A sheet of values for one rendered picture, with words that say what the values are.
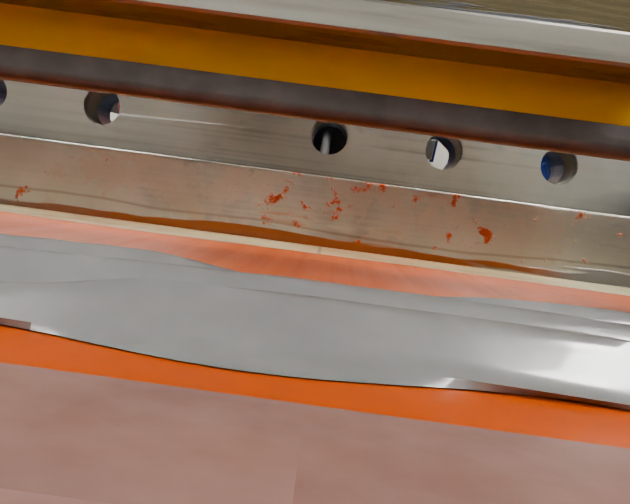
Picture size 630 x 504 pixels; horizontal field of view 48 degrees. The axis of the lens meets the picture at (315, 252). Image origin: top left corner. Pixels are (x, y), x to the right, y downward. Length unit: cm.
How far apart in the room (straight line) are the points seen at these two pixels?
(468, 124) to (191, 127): 22
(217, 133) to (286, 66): 19
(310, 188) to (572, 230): 13
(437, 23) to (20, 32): 14
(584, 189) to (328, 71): 24
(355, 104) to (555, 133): 7
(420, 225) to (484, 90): 12
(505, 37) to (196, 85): 10
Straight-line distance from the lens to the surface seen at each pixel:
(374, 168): 42
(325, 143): 63
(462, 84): 25
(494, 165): 43
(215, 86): 25
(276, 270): 21
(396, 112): 24
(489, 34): 23
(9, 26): 27
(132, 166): 36
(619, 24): 25
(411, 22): 22
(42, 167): 38
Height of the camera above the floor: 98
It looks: 4 degrees down
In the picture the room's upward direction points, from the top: 8 degrees clockwise
